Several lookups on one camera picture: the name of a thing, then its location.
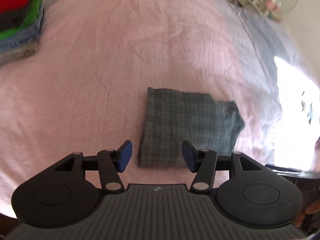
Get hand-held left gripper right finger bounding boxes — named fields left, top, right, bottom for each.
left=182, top=141, right=263, bottom=193

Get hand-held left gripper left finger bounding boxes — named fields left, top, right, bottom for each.
left=54, top=140, right=132, bottom=194

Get grey checked shorts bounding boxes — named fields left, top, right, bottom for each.
left=137, top=87, right=245, bottom=168

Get stack of folded clothes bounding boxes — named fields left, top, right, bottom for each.
left=0, top=0, right=44, bottom=41

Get person's right hand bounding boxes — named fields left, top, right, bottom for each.
left=295, top=202, right=320, bottom=227

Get pink fleece blanket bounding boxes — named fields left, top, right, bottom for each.
left=0, top=0, right=283, bottom=218

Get blue denim folded garment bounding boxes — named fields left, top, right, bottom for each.
left=0, top=21, right=42, bottom=53

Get small white cosmetics shelf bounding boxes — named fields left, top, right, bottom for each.
left=235, top=0, right=284, bottom=22

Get dark grey folded garment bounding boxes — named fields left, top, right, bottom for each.
left=0, top=7, right=28, bottom=32

